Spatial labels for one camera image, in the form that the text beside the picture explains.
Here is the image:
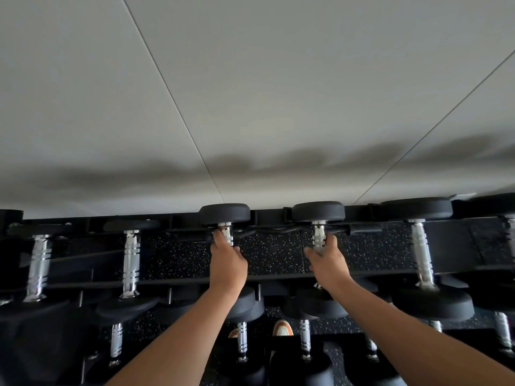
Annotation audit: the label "person's left hand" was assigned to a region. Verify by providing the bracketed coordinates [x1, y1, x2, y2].
[209, 230, 248, 294]

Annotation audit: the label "person's right forearm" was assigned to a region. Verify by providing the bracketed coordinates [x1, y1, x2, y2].
[331, 278, 515, 386]

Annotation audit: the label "person's left forearm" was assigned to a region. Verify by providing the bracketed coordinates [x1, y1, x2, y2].
[104, 283, 242, 386]

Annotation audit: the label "person's right hand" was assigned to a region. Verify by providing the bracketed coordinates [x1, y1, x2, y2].
[304, 233, 355, 299]

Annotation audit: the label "black dumbbell chrome handle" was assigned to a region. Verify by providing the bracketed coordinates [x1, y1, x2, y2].
[292, 201, 350, 320]
[198, 203, 265, 324]

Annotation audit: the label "rows of racked black dumbbells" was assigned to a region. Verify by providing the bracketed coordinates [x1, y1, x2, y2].
[0, 197, 515, 386]

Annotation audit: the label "black metal dumbbell rack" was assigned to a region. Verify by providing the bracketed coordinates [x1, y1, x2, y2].
[0, 193, 515, 386]

